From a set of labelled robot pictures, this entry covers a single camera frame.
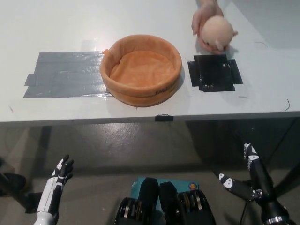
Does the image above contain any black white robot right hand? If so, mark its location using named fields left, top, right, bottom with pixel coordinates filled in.
left=218, top=142, right=285, bottom=218

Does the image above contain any person's bare hand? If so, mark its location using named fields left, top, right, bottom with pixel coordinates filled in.
left=191, top=0, right=229, bottom=52

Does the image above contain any dark table leg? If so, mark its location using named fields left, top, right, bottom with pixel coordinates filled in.
left=38, top=126, right=53, bottom=165

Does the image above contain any beige plush dumpling toy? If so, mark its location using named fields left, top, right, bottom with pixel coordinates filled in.
left=202, top=15, right=239, bottom=51

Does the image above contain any grey duct tape patch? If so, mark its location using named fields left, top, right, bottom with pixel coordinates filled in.
left=22, top=52, right=113, bottom=99

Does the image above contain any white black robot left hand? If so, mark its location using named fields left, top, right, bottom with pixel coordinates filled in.
left=37, top=153, right=75, bottom=215

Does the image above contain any black shoe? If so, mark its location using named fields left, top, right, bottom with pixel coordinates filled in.
left=0, top=172, right=27, bottom=198

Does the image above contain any black floor block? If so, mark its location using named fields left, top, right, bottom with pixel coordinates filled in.
left=23, top=191, right=43, bottom=214

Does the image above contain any black teal robot torso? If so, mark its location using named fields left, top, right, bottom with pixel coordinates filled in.
left=113, top=177, right=217, bottom=225

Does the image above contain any black tape square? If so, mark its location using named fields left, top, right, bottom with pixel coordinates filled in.
left=187, top=54, right=244, bottom=93

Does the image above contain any orange soft round basket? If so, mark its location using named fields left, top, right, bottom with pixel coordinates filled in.
left=100, top=34, right=183, bottom=108

